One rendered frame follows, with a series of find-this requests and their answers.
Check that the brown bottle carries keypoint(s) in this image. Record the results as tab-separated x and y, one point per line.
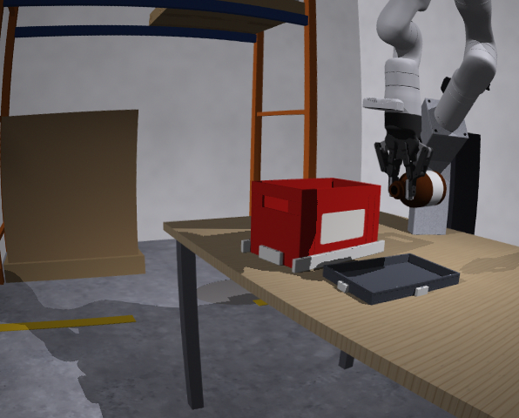
430	190

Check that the red plastic crate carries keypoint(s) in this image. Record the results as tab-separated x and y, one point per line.
340	214

